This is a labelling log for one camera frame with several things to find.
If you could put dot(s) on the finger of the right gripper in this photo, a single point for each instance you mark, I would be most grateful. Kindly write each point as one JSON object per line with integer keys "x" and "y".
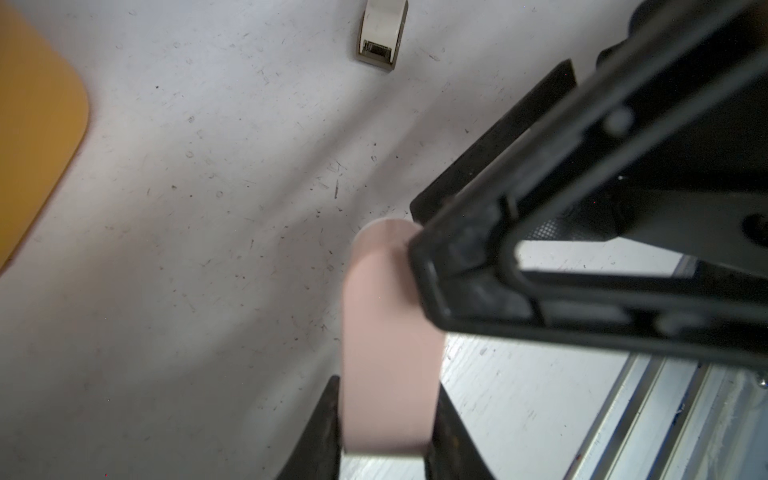
{"x": 666, "y": 145}
{"x": 530, "y": 109}

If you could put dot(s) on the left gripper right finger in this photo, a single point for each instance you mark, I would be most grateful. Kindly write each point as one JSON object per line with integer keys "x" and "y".
{"x": 452, "y": 454}

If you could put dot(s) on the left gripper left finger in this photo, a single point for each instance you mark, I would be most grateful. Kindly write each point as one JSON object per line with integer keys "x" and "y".
{"x": 317, "y": 454}

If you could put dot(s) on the white pink stapler body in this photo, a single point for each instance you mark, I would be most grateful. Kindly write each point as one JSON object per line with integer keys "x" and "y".
{"x": 391, "y": 354}

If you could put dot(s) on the metal stapler base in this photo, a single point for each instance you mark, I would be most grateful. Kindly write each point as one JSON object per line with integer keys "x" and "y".
{"x": 381, "y": 31}

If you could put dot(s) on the yellow plastic tray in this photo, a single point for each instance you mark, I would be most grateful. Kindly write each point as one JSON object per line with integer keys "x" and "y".
{"x": 44, "y": 117}

